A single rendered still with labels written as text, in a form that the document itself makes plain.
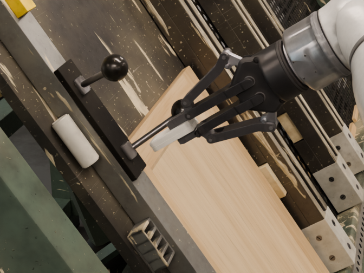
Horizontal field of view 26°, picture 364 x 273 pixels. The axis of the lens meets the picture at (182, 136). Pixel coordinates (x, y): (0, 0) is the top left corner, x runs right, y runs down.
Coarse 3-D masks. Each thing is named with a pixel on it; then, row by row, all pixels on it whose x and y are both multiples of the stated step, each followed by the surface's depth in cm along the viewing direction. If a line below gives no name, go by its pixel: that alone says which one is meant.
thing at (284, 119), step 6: (282, 114) 193; (282, 120) 193; (288, 120) 193; (282, 126) 194; (288, 126) 194; (294, 126) 193; (288, 132) 194; (294, 132) 194; (294, 138) 194; (300, 138) 194
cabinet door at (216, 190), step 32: (160, 160) 133; (192, 160) 143; (224, 160) 154; (160, 192) 128; (192, 192) 137; (224, 192) 148; (256, 192) 160; (192, 224) 132; (224, 224) 142; (256, 224) 153; (288, 224) 165; (224, 256) 136; (256, 256) 146; (288, 256) 158
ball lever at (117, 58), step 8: (112, 56) 107; (120, 56) 107; (104, 64) 106; (112, 64) 106; (120, 64) 106; (104, 72) 107; (112, 72) 106; (120, 72) 106; (80, 80) 115; (88, 80) 113; (96, 80) 112; (112, 80) 107; (120, 80) 108; (80, 88) 115; (88, 88) 116
